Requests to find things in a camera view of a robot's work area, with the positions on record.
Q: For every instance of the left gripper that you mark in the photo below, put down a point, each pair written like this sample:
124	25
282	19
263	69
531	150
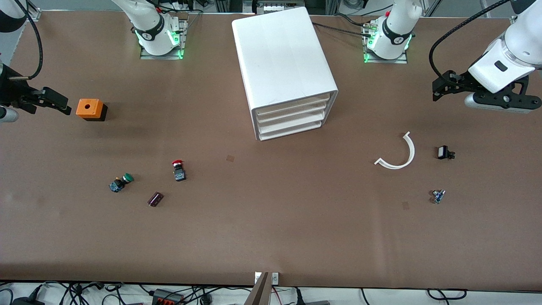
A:
460	81

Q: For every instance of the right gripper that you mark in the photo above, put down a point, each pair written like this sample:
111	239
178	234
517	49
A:
9	90

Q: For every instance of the red push button switch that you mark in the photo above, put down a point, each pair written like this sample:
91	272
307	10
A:
179	173

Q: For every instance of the white plastic drawer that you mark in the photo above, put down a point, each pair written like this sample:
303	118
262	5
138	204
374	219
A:
292	131
292	106
292	114
292	123

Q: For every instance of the white plastic drawer cabinet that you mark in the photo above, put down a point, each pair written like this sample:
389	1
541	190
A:
279	55

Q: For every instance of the white curved plastic strip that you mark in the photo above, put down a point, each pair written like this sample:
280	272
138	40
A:
412	151

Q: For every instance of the small blue electronic component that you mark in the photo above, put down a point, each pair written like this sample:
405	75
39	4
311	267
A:
438	196

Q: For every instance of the maroon cylindrical capacitor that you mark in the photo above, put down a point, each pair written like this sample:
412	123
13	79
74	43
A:
155	199

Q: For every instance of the grey metal terminal unit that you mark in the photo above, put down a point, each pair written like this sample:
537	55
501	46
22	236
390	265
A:
279	6

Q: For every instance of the black power adapter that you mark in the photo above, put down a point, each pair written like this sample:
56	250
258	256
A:
27	301

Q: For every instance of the black power strip red switches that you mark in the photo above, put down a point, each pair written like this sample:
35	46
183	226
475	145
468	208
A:
167	300

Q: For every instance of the black power plug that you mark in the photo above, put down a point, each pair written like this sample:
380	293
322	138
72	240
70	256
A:
299	296

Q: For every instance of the orange button enclosure box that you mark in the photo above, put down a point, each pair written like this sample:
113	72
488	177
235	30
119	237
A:
87	108

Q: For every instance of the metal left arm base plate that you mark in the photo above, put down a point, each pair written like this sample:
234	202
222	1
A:
385	61

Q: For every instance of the black switch with white face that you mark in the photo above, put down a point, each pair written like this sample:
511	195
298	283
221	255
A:
443	152

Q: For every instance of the green push button switch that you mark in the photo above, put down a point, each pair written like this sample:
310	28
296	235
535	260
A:
120	183

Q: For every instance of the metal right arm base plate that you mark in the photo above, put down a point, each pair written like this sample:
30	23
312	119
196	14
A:
182	29

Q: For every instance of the white metal bracket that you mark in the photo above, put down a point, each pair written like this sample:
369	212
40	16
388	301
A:
257	277
275	278

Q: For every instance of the wooden post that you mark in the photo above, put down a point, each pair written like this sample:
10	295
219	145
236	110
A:
258	294

